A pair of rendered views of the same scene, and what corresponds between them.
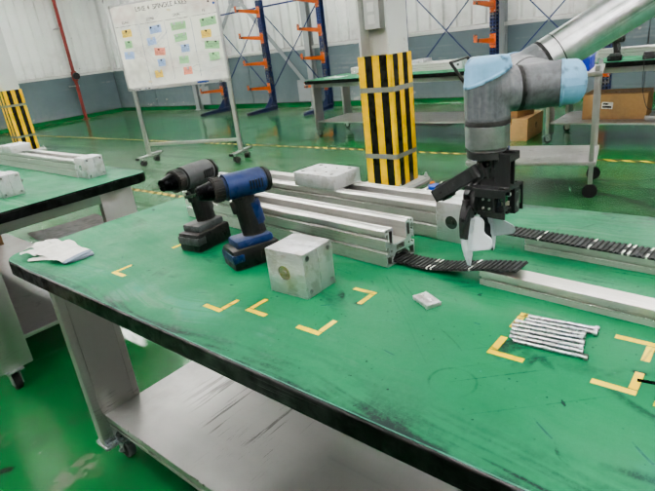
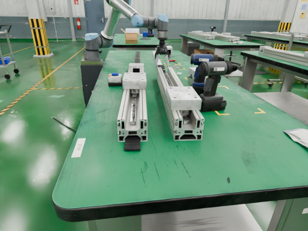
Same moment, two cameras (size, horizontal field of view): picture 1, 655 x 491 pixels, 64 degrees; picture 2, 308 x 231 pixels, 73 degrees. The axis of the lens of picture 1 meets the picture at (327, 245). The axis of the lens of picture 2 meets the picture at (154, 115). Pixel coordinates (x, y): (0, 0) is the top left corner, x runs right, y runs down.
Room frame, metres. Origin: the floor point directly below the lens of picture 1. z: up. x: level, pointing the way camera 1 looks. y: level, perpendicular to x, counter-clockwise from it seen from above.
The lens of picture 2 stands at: (2.20, 0.69, 1.16)
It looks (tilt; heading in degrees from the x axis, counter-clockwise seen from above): 25 degrees down; 219
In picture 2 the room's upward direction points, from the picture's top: 1 degrees clockwise
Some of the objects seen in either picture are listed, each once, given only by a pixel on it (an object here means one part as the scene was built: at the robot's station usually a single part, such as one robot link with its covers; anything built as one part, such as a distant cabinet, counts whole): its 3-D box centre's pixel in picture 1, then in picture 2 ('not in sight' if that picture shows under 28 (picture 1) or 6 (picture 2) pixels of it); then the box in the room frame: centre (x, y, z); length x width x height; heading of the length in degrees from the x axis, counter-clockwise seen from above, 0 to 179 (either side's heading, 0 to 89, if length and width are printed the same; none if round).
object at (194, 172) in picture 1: (190, 207); (218, 85); (1.29, 0.33, 0.89); 0.20 x 0.08 x 0.22; 145
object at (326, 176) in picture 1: (327, 180); (134, 83); (1.48, -0.02, 0.87); 0.16 x 0.11 x 0.07; 43
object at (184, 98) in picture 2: not in sight; (181, 100); (1.53, 0.29, 0.87); 0.16 x 0.11 x 0.07; 43
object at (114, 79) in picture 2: not in sight; (116, 79); (1.35, -0.30, 0.81); 0.10 x 0.08 x 0.06; 133
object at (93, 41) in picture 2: not in sight; (92, 41); (1.02, -1.00, 0.97); 0.13 x 0.12 x 0.14; 178
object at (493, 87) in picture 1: (489, 90); (162, 22); (0.90, -0.30, 1.14); 0.09 x 0.08 x 0.11; 88
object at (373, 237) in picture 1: (280, 216); (172, 92); (1.35, 0.12, 0.82); 0.80 x 0.10 x 0.09; 43
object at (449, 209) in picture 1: (467, 214); (134, 71); (1.16, -0.34, 0.83); 0.12 x 0.09 x 0.10; 133
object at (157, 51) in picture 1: (178, 84); not in sight; (6.81, 1.57, 0.97); 1.51 x 0.50 x 1.95; 68
